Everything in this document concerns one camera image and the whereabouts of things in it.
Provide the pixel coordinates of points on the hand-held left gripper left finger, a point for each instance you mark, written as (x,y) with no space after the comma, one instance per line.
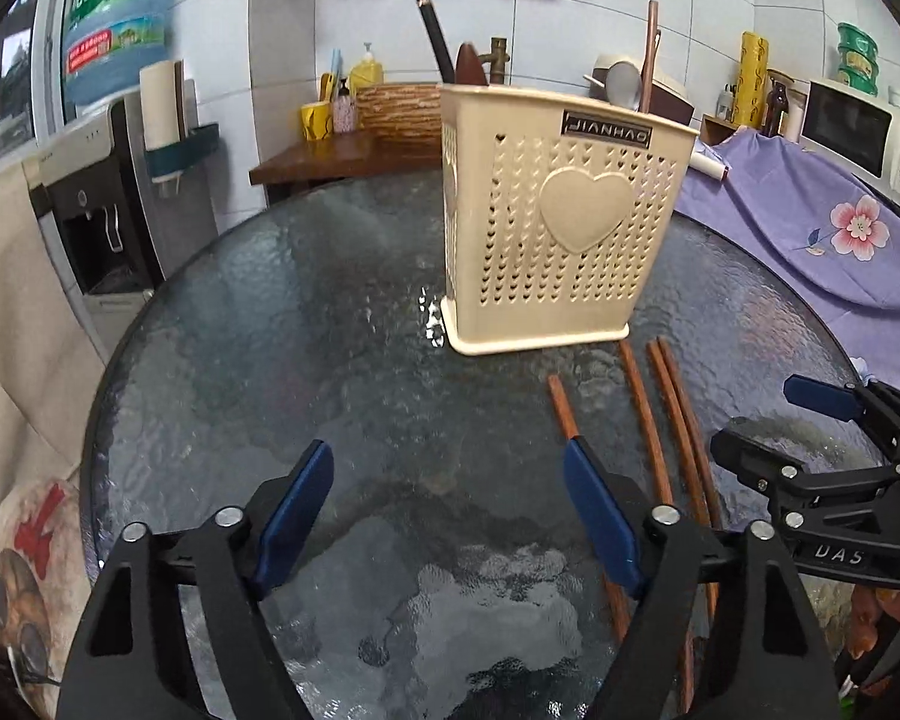
(296,517)

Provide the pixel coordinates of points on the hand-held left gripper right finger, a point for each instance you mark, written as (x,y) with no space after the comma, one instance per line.
(604,517)

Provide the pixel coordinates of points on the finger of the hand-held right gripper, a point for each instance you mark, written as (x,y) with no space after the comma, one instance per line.
(821,396)
(742,457)

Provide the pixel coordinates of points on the beige perforated utensil holder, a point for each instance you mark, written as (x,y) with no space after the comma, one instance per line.
(570,255)

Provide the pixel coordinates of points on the translucent plastic spoon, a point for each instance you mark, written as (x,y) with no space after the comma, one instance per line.
(622,84)

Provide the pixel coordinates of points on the gold-tipped black chopstick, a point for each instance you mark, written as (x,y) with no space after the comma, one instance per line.
(441,52)

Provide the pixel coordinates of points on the person's right hand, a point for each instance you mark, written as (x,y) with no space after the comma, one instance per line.
(866,615)

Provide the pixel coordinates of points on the purple floral cloth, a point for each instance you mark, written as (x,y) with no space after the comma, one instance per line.
(795,202)

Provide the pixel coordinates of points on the white lint roller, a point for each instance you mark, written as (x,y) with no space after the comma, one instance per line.
(709,165)

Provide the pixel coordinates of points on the white microwave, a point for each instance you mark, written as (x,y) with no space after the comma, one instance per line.
(847,124)

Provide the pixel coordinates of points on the round printed stool cushion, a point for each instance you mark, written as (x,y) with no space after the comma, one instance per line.
(15,540)

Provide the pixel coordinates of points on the small wooden box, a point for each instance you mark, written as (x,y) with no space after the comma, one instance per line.
(720,131)

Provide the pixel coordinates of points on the brown glass bottle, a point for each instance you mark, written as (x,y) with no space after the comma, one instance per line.
(776,109)

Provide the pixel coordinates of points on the small white bottle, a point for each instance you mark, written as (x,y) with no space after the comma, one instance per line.
(725,101)

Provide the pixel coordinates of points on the yellow wrap roll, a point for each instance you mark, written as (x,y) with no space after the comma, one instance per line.
(751,79)

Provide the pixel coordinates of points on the brown and white rice cooker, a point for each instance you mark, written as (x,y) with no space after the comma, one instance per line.
(675,101)

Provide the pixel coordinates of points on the beige cloth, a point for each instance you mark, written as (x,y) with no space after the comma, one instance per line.
(15,330)

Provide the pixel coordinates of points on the dark wooden counter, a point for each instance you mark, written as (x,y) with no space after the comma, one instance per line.
(330,157)

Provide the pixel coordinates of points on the grey water dispenser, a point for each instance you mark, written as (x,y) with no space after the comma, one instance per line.
(97,202)

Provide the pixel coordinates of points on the teal cup holder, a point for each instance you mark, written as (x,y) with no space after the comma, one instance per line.
(195,146)

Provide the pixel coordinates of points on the white rice paddle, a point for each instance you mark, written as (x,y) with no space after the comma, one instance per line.
(595,81)

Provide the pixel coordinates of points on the yellow cup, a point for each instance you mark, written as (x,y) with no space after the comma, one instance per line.
(316,121)

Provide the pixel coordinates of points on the pink floral pump bottle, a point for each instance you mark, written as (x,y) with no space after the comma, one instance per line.
(344,112)

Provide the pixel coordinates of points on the woven brown basin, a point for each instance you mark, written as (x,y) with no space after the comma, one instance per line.
(397,109)

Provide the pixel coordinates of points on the white paper cup tube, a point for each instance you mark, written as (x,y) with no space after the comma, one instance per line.
(157,105)

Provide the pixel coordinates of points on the blue toothbrush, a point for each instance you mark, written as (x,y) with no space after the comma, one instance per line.
(336,75)

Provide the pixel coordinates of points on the yellow soap dispenser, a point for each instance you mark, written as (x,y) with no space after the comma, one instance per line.
(366,75)

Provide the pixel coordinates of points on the bronze faucet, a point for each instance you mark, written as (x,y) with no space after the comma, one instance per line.
(499,60)

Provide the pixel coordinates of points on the sliding window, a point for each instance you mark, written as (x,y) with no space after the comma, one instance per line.
(7,90)

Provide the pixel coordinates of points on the blue water cooler bottle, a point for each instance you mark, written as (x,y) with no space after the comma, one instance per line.
(120,22)

